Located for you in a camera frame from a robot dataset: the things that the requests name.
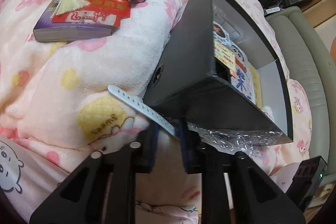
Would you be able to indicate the grey sofa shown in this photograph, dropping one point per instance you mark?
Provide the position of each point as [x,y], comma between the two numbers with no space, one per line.
[310,64]

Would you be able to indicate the yellow orange printed card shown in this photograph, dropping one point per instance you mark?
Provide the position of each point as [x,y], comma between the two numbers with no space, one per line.
[225,56]

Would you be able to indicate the white fluffy plush ball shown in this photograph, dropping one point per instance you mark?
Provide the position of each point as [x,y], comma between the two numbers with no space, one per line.
[268,112]

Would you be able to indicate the Shin-chan bead art kit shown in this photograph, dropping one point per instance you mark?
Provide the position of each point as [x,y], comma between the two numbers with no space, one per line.
[243,81]

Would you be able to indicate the cartoon girl sticker sheet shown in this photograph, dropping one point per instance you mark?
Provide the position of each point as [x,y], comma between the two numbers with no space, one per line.
[221,35]

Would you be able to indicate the crinkled clear plastic wrap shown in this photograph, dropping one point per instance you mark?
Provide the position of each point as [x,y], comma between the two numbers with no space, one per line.
[231,141]

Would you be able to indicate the pink cartoon print blanket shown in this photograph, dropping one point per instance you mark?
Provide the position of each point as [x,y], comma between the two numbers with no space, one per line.
[55,106]

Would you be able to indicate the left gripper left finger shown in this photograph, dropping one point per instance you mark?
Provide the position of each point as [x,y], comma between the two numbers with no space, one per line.
[146,152]

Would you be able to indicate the black storage box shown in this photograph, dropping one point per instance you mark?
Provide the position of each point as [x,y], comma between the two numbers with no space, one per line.
[190,82]

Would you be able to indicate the red envelope packet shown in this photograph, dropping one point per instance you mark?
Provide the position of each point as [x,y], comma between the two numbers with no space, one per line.
[108,12]

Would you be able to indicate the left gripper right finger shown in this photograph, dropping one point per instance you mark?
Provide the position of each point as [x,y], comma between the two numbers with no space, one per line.
[191,146]

